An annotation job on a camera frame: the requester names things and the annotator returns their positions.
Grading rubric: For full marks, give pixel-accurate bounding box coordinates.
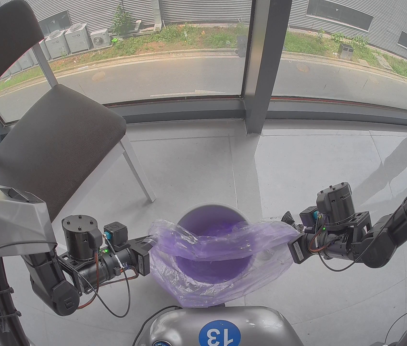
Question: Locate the purple plastic bag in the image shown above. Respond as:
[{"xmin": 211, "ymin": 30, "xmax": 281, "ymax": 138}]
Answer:
[{"xmin": 147, "ymin": 219, "xmax": 299, "ymax": 307}]

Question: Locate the crumpled black plastic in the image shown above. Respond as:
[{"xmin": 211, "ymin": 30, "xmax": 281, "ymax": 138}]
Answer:
[{"xmin": 281, "ymin": 211, "xmax": 304, "ymax": 231}]

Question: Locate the grey chair with white legs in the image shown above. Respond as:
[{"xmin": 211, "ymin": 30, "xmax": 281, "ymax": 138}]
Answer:
[{"xmin": 0, "ymin": 0, "xmax": 157, "ymax": 226}]

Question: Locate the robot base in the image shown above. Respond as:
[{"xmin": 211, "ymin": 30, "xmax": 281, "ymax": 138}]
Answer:
[{"xmin": 142, "ymin": 303, "xmax": 299, "ymax": 346}]

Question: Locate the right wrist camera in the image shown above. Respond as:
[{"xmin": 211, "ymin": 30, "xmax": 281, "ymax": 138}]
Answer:
[{"xmin": 299, "ymin": 206, "xmax": 325, "ymax": 234}]

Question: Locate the white trash bin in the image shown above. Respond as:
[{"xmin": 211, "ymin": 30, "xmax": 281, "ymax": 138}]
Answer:
[{"xmin": 170, "ymin": 203, "xmax": 258, "ymax": 289}]

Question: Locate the window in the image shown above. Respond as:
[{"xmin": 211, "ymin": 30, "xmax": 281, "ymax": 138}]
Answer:
[{"xmin": 0, "ymin": 0, "xmax": 407, "ymax": 136}]

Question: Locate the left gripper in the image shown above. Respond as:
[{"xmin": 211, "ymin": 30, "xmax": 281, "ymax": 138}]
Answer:
[{"xmin": 79, "ymin": 237, "xmax": 155, "ymax": 289}]

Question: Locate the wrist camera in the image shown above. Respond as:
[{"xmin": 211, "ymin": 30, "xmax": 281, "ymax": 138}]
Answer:
[
  {"xmin": 299, "ymin": 206, "xmax": 325, "ymax": 234},
  {"xmin": 103, "ymin": 222, "xmax": 132, "ymax": 251}
]

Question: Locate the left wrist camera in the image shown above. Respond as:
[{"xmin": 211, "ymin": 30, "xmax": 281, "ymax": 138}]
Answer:
[{"xmin": 103, "ymin": 222, "xmax": 132, "ymax": 251}]

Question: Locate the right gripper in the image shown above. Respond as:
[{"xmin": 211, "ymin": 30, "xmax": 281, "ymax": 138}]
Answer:
[{"xmin": 287, "ymin": 229, "xmax": 352, "ymax": 265}]

